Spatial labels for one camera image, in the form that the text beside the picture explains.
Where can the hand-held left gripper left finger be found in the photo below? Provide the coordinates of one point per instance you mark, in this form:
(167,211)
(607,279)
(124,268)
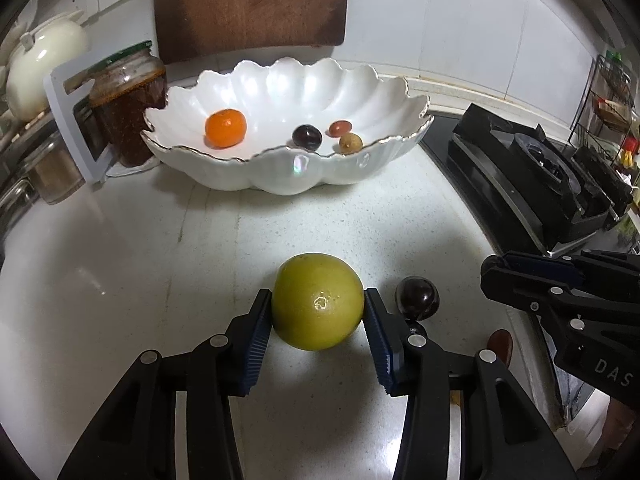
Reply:
(255,340)

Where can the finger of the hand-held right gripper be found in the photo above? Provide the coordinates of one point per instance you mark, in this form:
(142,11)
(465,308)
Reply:
(520,294)
(540,267)

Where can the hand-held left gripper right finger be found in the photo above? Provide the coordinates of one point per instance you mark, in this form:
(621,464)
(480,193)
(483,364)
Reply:
(377,340)

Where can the green citrus fruit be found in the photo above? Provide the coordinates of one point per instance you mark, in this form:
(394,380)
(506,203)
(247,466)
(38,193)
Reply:
(317,300)

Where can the yellow-green grape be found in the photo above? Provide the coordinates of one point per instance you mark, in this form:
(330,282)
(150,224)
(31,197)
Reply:
(350,143)

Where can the orange mandarin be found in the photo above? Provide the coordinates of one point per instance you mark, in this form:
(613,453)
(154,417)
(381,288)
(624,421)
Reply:
(226,128)

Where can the small red oval fruit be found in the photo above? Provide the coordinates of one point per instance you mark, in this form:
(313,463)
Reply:
(500,345)
(340,127)

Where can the white scalloped bowl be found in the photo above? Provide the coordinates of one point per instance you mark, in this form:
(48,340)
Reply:
(300,90)

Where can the small dark berry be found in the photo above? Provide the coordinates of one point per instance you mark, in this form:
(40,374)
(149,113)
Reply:
(417,328)

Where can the dark purple grape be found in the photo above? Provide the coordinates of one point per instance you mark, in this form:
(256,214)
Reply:
(417,297)

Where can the black burner grate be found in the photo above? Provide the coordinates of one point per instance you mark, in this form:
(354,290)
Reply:
(525,175)
(605,180)

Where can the black glass gas hob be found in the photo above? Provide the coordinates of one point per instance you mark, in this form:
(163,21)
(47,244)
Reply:
(440,155)

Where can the glass jar of dark sauce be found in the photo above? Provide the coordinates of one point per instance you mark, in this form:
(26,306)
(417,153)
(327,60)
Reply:
(132,105)

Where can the metallic tin jar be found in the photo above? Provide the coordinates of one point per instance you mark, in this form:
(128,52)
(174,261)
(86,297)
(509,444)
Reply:
(50,170)

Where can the metal corner shelf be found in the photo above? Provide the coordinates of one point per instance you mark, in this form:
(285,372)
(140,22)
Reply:
(15,170)

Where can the white plastic stand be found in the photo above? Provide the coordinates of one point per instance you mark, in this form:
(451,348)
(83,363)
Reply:
(62,90)

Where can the large wooden cutting board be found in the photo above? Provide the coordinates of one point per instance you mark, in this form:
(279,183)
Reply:
(250,5)

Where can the cream ceramic pot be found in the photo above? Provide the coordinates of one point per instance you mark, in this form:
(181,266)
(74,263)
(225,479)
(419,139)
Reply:
(45,65)

